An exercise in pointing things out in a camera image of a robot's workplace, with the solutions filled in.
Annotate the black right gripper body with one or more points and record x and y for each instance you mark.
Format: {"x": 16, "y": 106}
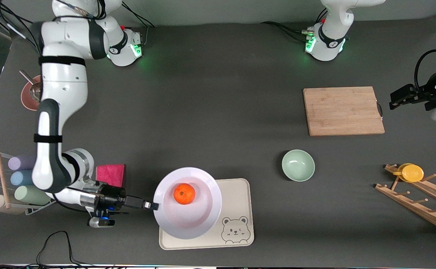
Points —
{"x": 110, "y": 202}

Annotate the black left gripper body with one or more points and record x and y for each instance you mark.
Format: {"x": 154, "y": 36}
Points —
{"x": 421, "y": 94}

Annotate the orange fruit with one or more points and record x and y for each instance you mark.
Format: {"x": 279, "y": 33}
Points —
{"x": 184, "y": 194}

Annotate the white round plate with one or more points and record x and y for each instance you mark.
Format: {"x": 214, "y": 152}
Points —
{"x": 199, "y": 220}

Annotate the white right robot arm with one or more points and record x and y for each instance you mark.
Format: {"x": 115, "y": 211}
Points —
{"x": 64, "y": 86}

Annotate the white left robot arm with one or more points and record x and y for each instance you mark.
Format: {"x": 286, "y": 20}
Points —
{"x": 330, "y": 37}

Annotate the magenta sponge cloth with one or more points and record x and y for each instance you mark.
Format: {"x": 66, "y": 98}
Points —
{"x": 110, "y": 175}

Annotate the wooden cutting board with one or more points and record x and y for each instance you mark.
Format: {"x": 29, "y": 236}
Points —
{"x": 333, "y": 112}

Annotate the yellow cup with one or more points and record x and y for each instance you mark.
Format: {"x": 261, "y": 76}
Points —
{"x": 412, "y": 173}

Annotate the light green cup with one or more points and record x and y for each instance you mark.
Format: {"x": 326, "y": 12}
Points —
{"x": 27, "y": 195}

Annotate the blue cup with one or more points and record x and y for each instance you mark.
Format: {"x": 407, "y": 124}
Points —
{"x": 19, "y": 178}

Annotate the cream bear print tray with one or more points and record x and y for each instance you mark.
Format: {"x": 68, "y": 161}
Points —
{"x": 236, "y": 209}

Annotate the purple cup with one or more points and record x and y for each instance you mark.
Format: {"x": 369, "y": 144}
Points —
{"x": 18, "y": 162}

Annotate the wooden peg drying rack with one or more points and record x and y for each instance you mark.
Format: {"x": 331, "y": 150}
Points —
{"x": 416, "y": 209}

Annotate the pale green bowl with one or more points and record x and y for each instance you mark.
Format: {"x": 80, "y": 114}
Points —
{"x": 298, "y": 166}

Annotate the pink bowl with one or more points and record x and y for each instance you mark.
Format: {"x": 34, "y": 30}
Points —
{"x": 27, "y": 101}

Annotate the metal scoop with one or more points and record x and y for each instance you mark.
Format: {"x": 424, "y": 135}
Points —
{"x": 35, "y": 93}

